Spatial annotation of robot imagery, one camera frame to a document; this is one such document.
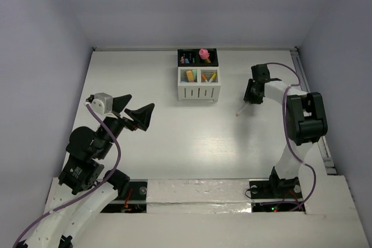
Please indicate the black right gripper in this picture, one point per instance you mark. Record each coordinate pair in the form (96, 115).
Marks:
(249, 96)

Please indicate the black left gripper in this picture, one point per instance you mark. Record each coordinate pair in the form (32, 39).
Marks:
(124, 117)

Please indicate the pink-capped white pen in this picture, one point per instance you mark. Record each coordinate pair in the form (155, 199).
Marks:
(241, 110)

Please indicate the yellow-capped white pen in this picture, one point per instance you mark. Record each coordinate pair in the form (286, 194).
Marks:
(213, 77)

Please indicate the orange-capped white pen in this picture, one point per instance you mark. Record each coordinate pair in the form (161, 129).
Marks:
(203, 77)

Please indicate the long green highlighter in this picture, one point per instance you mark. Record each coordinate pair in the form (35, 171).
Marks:
(194, 74)

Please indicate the pink glue stick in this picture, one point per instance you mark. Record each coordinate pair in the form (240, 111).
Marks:
(204, 55)

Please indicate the orange pink pastel highlighter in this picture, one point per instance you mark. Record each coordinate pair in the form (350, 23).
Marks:
(189, 76)

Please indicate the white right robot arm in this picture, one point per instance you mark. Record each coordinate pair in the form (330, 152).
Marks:
(285, 173)

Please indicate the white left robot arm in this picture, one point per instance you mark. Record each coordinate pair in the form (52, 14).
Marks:
(90, 179)

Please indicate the white four-slot pen organizer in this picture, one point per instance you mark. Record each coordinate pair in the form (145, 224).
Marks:
(198, 90)

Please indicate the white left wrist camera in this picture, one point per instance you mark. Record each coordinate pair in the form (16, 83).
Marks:
(100, 103)

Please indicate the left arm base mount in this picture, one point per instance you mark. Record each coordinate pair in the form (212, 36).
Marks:
(134, 201)

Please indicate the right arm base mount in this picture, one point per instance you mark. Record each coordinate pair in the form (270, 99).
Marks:
(263, 200)

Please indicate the aluminium rail right edge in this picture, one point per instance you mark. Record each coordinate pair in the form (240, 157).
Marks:
(309, 123)

